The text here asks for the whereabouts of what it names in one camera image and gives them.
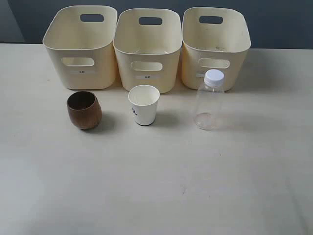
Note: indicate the right cream plastic bin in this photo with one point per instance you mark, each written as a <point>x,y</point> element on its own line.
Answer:
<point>213,38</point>

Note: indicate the brown wooden cup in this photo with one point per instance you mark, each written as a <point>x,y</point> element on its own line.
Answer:
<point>84,110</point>

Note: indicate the left cream plastic bin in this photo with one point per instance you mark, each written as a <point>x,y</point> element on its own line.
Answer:
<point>79,42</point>

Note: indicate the clear plastic bottle white cap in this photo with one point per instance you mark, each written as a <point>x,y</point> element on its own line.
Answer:
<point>208,99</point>

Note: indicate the white paper cup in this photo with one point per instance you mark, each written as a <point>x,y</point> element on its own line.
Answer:
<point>144,101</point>

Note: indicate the cream plastic bin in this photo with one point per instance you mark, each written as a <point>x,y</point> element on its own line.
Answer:
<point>213,38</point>
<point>147,45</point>
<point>79,42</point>

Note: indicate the middle cream plastic bin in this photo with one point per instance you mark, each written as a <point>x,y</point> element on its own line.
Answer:
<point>147,45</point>

